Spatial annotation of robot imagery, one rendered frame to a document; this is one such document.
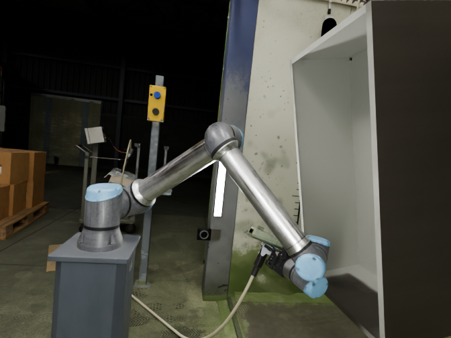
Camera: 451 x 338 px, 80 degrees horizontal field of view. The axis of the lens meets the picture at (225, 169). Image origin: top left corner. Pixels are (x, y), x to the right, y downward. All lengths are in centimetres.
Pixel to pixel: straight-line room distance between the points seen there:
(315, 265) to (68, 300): 98
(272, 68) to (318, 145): 76
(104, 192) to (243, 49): 137
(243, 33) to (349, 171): 118
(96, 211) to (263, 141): 123
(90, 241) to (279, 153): 136
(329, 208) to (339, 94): 64
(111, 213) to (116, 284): 29
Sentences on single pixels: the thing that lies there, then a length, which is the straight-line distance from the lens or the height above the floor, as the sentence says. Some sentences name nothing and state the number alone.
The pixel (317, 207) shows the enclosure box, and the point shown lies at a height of 86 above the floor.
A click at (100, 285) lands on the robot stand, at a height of 52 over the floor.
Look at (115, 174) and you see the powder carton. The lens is 343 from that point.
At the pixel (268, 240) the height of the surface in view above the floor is 72.
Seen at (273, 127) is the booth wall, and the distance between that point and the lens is 202.
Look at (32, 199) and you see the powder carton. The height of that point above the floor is 26.
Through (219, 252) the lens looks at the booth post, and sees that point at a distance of 208.
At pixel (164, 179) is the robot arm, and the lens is 126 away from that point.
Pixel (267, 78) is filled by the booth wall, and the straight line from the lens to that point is 207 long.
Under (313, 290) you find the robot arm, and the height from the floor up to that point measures 65.
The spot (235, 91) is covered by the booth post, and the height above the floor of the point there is 155.
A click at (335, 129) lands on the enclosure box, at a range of 164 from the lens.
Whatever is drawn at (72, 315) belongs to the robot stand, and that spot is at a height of 39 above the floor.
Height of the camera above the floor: 111
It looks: 4 degrees down
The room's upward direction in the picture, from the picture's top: 6 degrees clockwise
